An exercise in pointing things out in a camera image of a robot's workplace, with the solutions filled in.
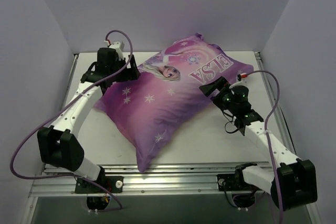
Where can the aluminium left side rail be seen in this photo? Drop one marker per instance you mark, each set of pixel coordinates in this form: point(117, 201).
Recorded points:
point(72, 70)

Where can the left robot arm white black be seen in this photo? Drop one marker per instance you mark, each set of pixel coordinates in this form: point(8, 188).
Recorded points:
point(58, 143)

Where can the purple Elsa print pillowcase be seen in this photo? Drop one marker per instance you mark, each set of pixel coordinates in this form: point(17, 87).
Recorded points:
point(147, 111)

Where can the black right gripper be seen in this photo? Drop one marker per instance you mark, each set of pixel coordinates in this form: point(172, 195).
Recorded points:
point(219, 89)

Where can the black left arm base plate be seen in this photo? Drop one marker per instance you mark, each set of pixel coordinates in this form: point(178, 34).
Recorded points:
point(113, 184)

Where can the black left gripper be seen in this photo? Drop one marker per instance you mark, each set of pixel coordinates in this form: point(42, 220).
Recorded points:
point(128, 70)

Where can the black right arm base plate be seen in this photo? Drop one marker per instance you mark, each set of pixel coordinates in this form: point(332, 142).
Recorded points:
point(227, 182)

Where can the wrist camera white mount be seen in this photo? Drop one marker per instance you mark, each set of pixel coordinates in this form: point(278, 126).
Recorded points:
point(241, 75)
point(118, 46)

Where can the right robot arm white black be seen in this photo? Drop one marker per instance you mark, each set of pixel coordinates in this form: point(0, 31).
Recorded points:
point(293, 181)

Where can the aluminium right side rail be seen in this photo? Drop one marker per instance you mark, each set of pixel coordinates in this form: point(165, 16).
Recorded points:
point(277, 122)

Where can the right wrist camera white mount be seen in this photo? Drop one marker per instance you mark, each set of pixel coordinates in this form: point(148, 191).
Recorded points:
point(241, 75)

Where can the aluminium front mounting rail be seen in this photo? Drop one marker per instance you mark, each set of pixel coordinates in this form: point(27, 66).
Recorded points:
point(158, 180)

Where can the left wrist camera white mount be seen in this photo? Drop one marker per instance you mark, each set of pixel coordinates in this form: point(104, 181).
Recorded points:
point(118, 46)

